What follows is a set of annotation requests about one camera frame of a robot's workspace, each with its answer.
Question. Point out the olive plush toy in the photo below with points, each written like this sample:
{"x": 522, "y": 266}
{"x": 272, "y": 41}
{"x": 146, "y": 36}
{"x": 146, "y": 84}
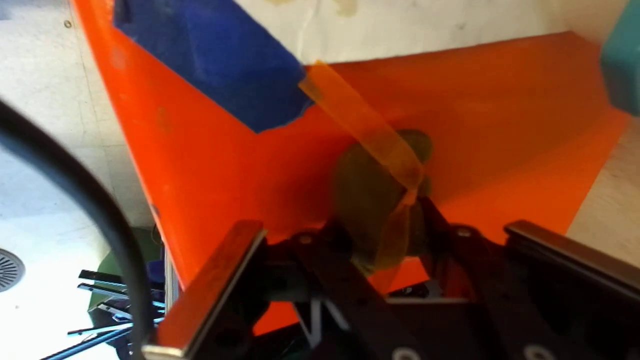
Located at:
{"x": 362, "y": 201}

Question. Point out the green object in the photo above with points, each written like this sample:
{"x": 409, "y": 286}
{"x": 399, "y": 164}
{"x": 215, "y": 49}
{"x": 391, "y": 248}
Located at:
{"x": 143, "y": 250}

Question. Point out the teal object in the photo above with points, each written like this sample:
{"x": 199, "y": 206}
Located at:
{"x": 623, "y": 61}

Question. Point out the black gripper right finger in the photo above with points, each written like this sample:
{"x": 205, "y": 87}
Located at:
{"x": 560, "y": 301}

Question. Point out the pile of black rods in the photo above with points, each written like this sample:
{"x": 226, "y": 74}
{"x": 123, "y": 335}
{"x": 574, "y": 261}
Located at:
{"x": 101, "y": 313}

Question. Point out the orange sheet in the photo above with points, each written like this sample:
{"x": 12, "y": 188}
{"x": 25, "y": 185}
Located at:
{"x": 221, "y": 173}

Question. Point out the amber translucent tape strip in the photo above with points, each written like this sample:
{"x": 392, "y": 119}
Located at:
{"x": 367, "y": 122}

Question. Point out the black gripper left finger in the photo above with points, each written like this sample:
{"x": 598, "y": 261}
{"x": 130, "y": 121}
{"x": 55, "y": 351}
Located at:
{"x": 221, "y": 301}

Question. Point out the round metal grille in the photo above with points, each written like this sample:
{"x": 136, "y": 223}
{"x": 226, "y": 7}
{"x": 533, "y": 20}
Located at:
{"x": 8, "y": 268}

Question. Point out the blue tape patch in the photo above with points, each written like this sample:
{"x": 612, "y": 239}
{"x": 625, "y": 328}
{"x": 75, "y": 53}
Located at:
{"x": 212, "y": 61}

